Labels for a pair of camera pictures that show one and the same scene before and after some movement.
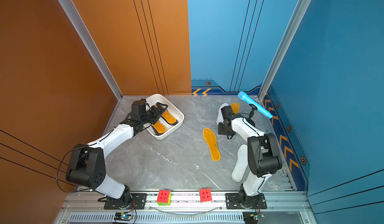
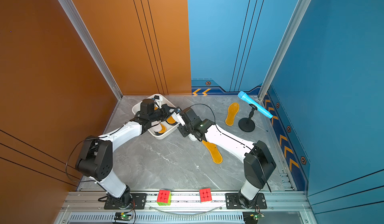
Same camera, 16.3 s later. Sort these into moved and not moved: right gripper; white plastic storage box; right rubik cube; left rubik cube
Moved: right gripper
Not moved: left rubik cube; right rubik cube; white plastic storage box
